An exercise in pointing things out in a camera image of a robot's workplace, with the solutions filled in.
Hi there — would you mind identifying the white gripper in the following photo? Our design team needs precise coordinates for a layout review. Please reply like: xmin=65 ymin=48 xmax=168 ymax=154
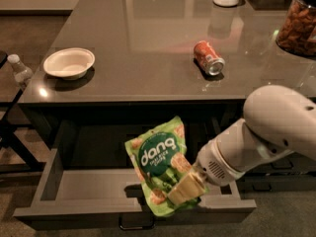
xmin=168 ymin=139 xmax=244 ymax=205

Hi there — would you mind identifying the green rice chip bag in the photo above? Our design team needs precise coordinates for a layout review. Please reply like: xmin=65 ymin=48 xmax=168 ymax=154
xmin=124 ymin=117 xmax=201 ymax=216

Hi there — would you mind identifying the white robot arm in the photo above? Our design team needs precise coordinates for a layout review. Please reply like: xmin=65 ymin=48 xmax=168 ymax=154
xmin=168 ymin=85 xmax=316 ymax=205

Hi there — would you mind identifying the open grey top drawer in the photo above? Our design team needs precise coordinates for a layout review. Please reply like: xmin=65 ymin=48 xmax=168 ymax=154
xmin=14 ymin=121 xmax=256 ymax=230

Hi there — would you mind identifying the red soda can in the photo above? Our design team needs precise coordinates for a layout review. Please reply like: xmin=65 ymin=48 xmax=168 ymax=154
xmin=194 ymin=40 xmax=225 ymax=76

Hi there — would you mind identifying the white paper bowl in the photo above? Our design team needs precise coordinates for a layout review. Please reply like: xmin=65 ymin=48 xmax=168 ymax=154
xmin=42 ymin=47 xmax=95 ymax=80

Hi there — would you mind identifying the black side table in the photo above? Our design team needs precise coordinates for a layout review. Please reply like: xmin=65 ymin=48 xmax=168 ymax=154
xmin=0 ymin=50 xmax=44 ymax=174

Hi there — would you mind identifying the glass jar of nuts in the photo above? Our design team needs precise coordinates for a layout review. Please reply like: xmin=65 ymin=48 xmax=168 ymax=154
xmin=276 ymin=0 xmax=316 ymax=56

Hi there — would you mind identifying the clear plastic water bottle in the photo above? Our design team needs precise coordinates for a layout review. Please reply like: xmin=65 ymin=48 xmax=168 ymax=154
xmin=7 ymin=54 xmax=34 ymax=91

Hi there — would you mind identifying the metal drawer handle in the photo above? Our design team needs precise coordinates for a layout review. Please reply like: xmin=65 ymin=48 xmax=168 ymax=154
xmin=118 ymin=214 xmax=155 ymax=231

